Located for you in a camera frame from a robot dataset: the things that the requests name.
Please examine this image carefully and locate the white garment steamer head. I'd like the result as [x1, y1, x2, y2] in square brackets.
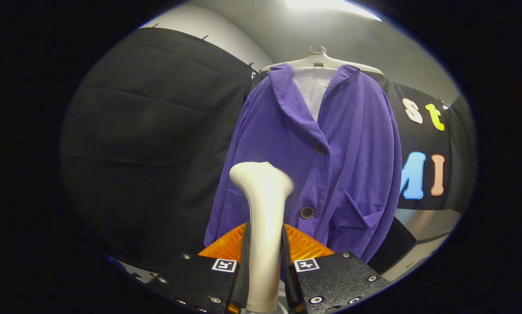
[229, 161, 295, 313]

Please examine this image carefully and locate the white plastic clothes hanger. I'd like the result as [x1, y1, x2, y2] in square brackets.
[261, 46, 385, 76]

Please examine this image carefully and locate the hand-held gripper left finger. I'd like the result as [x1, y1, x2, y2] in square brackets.
[148, 222, 251, 314]

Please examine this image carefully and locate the purple corduroy jacket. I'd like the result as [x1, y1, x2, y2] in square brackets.
[203, 63, 402, 280]

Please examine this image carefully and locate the white fabric panel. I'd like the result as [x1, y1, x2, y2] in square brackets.
[292, 67, 338, 121]

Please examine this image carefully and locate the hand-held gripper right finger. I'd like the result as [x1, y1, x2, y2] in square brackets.
[282, 223, 390, 314]

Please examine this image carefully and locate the grey cabinet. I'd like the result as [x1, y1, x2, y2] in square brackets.
[381, 208, 462, 282]

